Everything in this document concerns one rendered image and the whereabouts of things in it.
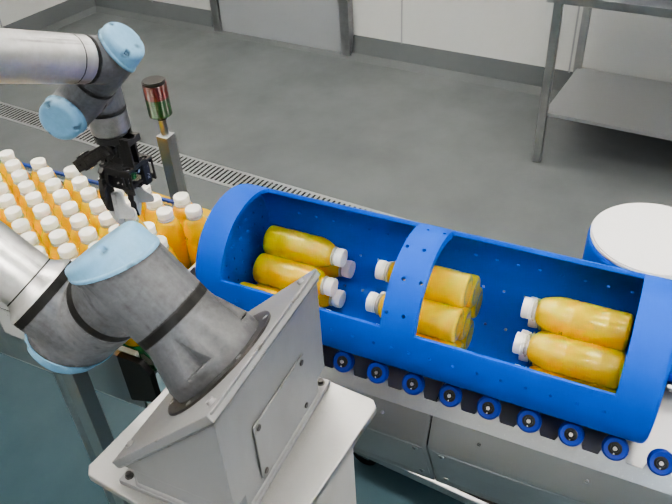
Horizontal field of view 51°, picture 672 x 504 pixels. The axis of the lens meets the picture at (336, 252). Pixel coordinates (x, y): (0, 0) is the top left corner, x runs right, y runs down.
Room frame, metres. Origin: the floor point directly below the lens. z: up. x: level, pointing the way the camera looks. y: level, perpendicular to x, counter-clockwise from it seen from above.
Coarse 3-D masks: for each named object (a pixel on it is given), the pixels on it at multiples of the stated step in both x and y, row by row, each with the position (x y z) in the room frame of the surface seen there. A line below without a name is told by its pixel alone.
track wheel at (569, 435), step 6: (564, 426) 0.79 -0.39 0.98; (570, 426) 0.79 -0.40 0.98; (576, 426) 0.78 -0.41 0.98; (558, 432) 0.79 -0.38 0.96; (564, 432) 0.78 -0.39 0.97; (570, 432) 0.78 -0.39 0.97; (576, 432) 0.78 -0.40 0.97; (582, 432) 0.77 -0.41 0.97; (564, 438) 0.78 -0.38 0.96; (570, 438) 0.77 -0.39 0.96; (576, 438) 0.77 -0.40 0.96; (582, 438) 0.77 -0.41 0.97; (570, 444) 0.77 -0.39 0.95; (576, 444) 0.76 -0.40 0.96
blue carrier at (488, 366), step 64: (256, 192) 1.22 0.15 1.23; (256, 256) 1.28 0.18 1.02; (384, 256) 1.20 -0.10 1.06; (448, 256) 1.14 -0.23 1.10; (512, 256) 1.07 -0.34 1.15; (320, 320) 0.97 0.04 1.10; (384, 320) 0.92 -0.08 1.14; (512, 320) 1.04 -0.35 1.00; (640, 320) 0.79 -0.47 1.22; (512, 384) 0.80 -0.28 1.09; (576, 384) 0.75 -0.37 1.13; (640, 384) 0.72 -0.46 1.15
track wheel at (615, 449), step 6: (606, 438) 0.76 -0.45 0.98; (612, 438) 0.75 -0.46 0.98; (618, 438) 0.75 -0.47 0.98; (606, 444) 0.75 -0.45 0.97; (612, 444) 0.75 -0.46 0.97; (618, 444) 0.74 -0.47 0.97; (624, 444) 0.74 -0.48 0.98; (606, 450) 0.74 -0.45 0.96; (612, 450) 0.74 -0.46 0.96; (618, 450) 0.74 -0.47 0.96; (624, 450) 0.74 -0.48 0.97; (606, 456) 0.74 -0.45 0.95; (612, 456) 0.73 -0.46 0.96; (618, 456) 0.73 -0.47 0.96; (624, 456) 0.73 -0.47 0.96
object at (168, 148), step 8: (160, 136) 1.74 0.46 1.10; (168, 136) 1.74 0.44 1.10; (160, 144) 1.74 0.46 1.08; (168, 144) 1.73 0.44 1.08; (176, 144) 1.76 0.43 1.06; (160, 152) 1.75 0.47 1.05; (168, 152) 1.73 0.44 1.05; (176, 152) 1.75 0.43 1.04; (168, 160) 1.74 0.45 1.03; (176, 160) 1.75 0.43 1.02; (168, 168) 1.74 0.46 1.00; (176, 168) 1.74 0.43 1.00; (168, 176) 1.74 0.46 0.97; (176, 176) 1.73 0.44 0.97; (168, 184) 1.74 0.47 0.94; (176, 184) 1.73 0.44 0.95; (184, 184) 1.76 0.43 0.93; (176, 192) 1.73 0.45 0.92
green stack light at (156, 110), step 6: (150, 102) 1.73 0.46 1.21; (156, 102) 1.73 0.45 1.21; (162, 102) 1.73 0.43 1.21; (168, 102) 1.74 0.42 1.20; (150, 108) 1.73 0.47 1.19; (156, 108) 1.72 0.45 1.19; (162, 108) 1.73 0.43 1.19; (168, 108) 1.74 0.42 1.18; (150, 114) 1.73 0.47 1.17; (156, 114) 1.72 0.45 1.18; (162, 114) 1.73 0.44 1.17; (168, 114) 1.74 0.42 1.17
